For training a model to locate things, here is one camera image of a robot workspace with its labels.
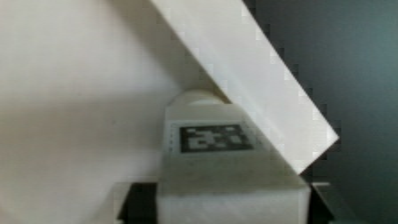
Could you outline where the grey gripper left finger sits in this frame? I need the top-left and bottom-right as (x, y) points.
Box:
(116, 182), (159, 224)

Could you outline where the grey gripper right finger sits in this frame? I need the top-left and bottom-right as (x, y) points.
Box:
(308, 181), (361, 224)

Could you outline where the white table leg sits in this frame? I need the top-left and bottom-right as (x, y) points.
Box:
(157, 90), (311, 224)

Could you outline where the white square tabletop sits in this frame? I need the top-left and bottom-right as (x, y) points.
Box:
(0, 0), (338, 224)

